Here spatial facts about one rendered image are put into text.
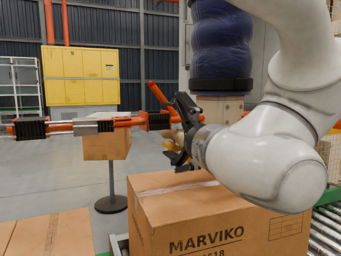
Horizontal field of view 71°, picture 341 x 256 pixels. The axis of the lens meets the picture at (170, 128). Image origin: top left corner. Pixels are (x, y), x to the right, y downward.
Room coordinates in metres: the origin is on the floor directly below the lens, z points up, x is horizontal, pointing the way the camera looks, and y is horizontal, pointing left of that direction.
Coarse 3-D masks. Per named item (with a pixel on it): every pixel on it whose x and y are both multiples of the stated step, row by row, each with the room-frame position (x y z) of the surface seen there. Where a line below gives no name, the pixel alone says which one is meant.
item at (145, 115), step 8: (144, 112) 0.74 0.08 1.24; (152, 112) 0.81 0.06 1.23; (160, 112) 0.82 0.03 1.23; (168, 112) 0.75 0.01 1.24; (152, 120) 0.72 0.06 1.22; (160, 120) 0.74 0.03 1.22; (168, 120) 0.75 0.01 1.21; (144, 128) 0.74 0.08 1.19; (152, 128) 0.72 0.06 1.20; (160, 128) 0.73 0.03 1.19; (168, 128) 0.74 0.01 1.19
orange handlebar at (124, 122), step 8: (248, 112) 0.89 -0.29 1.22; (120, 120) 0.70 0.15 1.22; (128, 120) 0.71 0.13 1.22; (136, 120) 0.72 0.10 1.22; (144, 120) 0.73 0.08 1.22; (176, 120) 0.77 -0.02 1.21; (200, 120) 0.81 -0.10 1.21; (8, 128) 0.59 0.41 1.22; (48, 128) 0.62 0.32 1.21; (56, 128) 0.63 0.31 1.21; (64, 128) 0.64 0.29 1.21; (72, 128) 0.64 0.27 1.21; (120, 128) 0.70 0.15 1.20
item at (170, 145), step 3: (165, 141) 0.93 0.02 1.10; (168, 141) 0.93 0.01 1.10; (171, 141) 0.91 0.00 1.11; (162, 144) 0.93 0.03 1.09; (165, 144) 0.90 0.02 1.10; (168, 144) 0.88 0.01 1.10; (171, 144) 0.88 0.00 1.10; (174, 144) 0.88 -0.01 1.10; (165, 147) 0.90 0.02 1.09; (168, 147) 0.87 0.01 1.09; (171, 147) 0.85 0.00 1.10; (174, 147) 0.85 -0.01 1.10; (177, 147) 0.85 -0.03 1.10; (180, 147) 0.86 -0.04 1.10; (174, 150) 0.85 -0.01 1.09; (177, 150) 0.85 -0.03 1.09; (180, 150) 0.86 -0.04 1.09
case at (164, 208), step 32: (128, 192) 0.93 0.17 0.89; (160, 192) 0.80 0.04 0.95; (192, 192) 0.80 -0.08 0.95; (224, 192) 0.80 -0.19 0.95; (128, 224) 0.96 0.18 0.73; (160, 224) 0.60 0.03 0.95; (192, 224) 0.63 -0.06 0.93; (224, 224) 0.67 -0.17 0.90; (256, 224) 0.71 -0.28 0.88; (288, 224) 0.76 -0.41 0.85
